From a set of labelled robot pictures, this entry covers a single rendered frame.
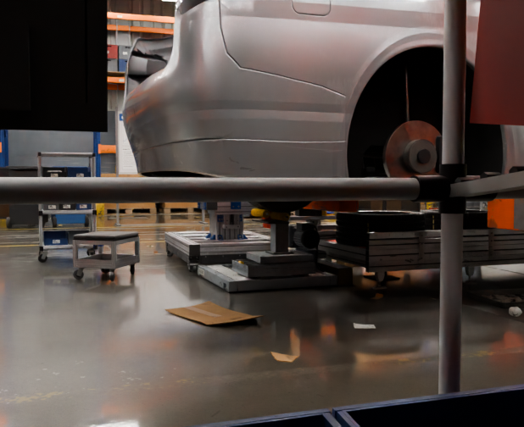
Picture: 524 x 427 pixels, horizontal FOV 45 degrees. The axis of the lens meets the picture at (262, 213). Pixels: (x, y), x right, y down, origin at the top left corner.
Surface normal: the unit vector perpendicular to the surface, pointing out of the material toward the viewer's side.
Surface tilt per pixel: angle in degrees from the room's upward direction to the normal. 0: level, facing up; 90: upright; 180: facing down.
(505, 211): 90
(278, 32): 90
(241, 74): 90
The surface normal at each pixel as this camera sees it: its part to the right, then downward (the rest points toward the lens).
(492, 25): -0.94, 0.02
